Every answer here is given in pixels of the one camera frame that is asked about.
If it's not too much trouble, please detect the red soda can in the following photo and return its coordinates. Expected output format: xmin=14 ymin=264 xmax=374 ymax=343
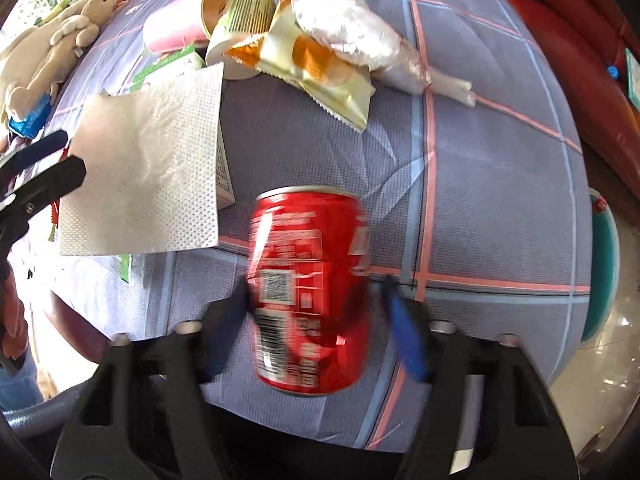
xmin=247 ymin=186 xmax=373 ymax=397

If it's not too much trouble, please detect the blue toy car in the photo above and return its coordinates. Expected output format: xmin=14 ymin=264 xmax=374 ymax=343
xmin=6 ymin=95 xmax=53 ymax=138

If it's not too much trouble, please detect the green label paper cup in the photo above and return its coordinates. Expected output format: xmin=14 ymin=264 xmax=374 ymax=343
xmin=205 ymin=0 xmax=278 ymax=81

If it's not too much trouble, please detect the teal picture book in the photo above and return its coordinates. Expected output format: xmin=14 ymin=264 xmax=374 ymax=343
xmin=624 ymin=47 xmax=640 ymax=111

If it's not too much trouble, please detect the teal trash bin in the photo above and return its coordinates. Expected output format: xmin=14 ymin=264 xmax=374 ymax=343
xmin=580 ymin=187 xmax=622 ymax=343

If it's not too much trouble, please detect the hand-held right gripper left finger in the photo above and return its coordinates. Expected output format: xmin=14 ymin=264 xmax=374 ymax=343
xmin=50 ymin=279 xmax=261 ymax=480

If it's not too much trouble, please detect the white paper napkin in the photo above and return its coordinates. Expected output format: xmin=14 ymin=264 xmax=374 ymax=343
xmin=59 ymin=62 xmax=226 ymax=257

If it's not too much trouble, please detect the pink paper cup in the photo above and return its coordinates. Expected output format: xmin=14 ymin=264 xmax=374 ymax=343
xmin=142 ymin=0 xmax=236 ymax=53

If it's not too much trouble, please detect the beige plush rabbit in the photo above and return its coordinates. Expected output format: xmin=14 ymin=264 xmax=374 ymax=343
xmin=0 ymin=0 xmax=126 ymax=121

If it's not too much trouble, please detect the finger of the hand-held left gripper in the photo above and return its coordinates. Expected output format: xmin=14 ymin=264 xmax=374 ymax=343
xmin=0 ymin=155 xmax=87 ymax=213
xmin=0 ymin=130 xmax=69 ymax=175

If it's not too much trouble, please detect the plaid bed sheet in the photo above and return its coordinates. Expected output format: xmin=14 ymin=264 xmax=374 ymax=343
xmin=50 ymin=0 xmax=593 ymax=453

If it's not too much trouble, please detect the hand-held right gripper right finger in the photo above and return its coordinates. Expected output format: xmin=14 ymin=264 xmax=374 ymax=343
xmin=382 ymin=277 xmax=581 ymax=480

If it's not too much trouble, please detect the red leather sofa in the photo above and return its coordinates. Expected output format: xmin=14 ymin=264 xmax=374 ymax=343
xmin=500 ymin=0 xmax=640 ymax=171

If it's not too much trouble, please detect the clear plastic bag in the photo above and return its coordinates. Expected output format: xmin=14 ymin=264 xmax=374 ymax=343
xmin=290 ymin=0 xmax=475 ymax=108

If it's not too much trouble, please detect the yellow snack packet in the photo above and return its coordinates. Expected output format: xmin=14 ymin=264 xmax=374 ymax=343
xmin=222 ymin=0 xmax=377 ymax=133

